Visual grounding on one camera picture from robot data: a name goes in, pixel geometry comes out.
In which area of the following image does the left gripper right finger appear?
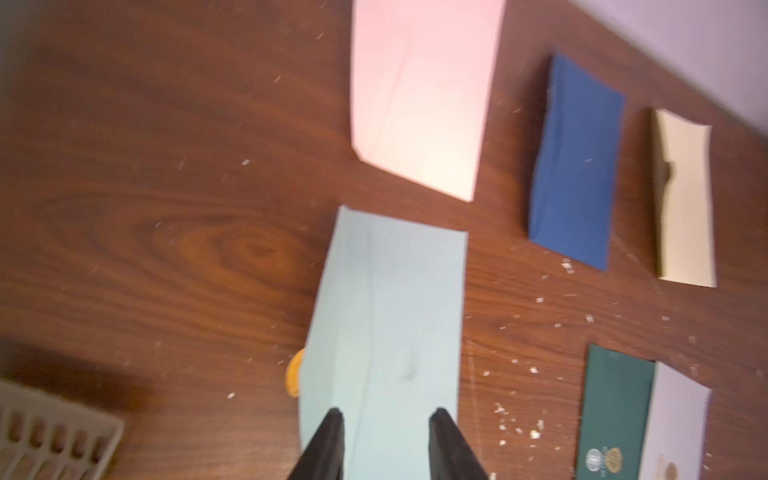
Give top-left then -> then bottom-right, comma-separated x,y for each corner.
429,408 -> 488,480

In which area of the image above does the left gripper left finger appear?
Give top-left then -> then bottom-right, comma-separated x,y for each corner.
287,407 -> 345,480

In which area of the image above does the teal envelope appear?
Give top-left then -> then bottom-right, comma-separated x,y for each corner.
299,206 -> 468,479

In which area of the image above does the dark green envelope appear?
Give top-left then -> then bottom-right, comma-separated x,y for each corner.
575,344 -> 655,479

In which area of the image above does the grey envelope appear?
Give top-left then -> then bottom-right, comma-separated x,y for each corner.
638,362 -> 711,480

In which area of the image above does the navy blue envelope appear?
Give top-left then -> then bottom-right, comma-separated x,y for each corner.
528,53 -> 626,270

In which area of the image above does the cream yellow envelope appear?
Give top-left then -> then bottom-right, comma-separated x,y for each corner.
652,109 -> 717,288

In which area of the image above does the pink envelope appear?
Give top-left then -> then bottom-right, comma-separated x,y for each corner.
350,0 -> 506,202

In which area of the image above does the small brown card holder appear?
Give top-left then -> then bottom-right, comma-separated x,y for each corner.
1,380 -> 124,479

